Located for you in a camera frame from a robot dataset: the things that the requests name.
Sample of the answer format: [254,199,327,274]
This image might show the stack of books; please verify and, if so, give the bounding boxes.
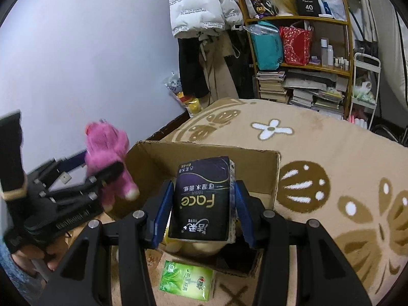
[257,70,289,103]

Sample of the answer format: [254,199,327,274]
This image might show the dark hanging clothes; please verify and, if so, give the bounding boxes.
[223,29,259,99]

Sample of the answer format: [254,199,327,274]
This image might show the red gift bag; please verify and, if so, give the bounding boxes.
[280,25,312,65]

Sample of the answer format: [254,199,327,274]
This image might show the pink plush bear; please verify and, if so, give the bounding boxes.
[83,120,140,211]

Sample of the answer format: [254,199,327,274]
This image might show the beige coat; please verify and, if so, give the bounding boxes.
[198,32,239,106]

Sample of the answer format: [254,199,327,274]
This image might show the wooden shelf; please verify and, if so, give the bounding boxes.
[237,0,354,120]

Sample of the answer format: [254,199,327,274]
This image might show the white metal cart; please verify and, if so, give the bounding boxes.
[347,53,381,130]

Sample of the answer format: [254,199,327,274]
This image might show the person's left forearm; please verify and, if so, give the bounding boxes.
[0,239,45,304]

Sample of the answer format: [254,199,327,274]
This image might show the black box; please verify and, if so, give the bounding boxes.
[295,0,322,16]

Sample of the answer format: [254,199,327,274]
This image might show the clear plastic bag of goods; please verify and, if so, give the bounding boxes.
[164,72,205,118]

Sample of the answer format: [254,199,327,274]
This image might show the yellow-haired plush doll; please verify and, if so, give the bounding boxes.
[166,223,243,257]

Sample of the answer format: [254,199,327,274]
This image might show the white puffer jacket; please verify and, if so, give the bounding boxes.
[168,0,244,39]

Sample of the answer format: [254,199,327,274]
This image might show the small bag of green goods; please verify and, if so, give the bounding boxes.
[352,76,377,103]

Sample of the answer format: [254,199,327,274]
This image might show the beige patterned blanket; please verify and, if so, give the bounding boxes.
[105,97,408,306]

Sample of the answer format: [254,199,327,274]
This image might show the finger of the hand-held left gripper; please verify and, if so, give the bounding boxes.
[38,161,125,206]
[27,150,88,188]

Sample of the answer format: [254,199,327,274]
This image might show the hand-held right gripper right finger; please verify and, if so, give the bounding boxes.
[234,180,373,306]

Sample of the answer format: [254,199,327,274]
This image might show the person's left hand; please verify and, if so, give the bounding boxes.
[13,245,68,281]

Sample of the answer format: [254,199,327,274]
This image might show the pile of papers and booklets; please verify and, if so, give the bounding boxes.
[284,68,348,118]

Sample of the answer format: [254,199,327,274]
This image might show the black coat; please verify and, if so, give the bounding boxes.
[177,36,211,99]

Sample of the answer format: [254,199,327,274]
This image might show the black tissue pack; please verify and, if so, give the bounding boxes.
[168,156,237,242]

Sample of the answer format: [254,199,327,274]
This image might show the row of cosmetic bottles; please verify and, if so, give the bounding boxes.
[320,38,350,69]

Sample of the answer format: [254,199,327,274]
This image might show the green tissue pack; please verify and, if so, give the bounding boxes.
[159,260,216,302]

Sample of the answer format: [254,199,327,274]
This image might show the cardboard box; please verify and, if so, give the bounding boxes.
[107,139,282,278]

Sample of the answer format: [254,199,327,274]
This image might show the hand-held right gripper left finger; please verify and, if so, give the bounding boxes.
[36,180,175,306]

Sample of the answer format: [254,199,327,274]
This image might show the teal bag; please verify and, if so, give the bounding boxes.
[247,22,284,71]

